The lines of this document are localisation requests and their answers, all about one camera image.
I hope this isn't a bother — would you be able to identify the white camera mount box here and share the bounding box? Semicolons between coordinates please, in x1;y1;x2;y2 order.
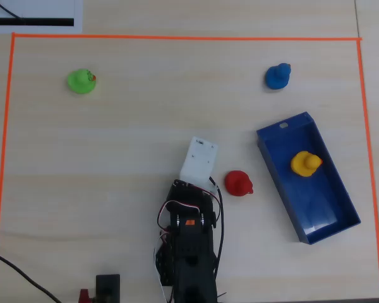
179;136;219;194

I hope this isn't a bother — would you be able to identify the blue rubber duck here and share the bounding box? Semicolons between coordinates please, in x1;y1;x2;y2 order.
265;62;292;90

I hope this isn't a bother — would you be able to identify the long orange tape strip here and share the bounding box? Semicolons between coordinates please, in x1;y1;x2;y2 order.
11;32;363;42

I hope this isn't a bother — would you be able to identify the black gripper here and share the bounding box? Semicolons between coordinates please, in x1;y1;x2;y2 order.
165;179;217;218

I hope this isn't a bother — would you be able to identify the thick black cable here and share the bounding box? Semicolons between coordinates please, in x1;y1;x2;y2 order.
0;247;63;303

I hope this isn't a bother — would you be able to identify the paper with black bar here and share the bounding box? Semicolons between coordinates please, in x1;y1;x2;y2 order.
0;0;83;35

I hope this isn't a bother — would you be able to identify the green rubber duck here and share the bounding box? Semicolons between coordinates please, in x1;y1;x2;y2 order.
66;68;98;95

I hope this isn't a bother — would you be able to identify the yellow rubber duck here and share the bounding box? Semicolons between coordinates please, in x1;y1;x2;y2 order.
290;150;323;177

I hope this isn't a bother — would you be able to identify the red rubber duck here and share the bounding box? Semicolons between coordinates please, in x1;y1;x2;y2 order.
224;170;255;198

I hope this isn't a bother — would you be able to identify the blue plastic box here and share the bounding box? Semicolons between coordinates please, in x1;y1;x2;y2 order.
256;111;362;246

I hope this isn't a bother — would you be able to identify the black camera cable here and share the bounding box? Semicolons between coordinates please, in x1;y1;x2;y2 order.
208;176;226;285

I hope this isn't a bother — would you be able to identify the black clamp with red handle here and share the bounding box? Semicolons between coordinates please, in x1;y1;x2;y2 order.
78;273;121;303

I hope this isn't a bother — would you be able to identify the white red servo cable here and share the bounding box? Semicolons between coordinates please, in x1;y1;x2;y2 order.
153;189;220;303

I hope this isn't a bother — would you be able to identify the thin black cable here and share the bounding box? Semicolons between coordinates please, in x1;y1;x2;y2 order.
0;0;25;21

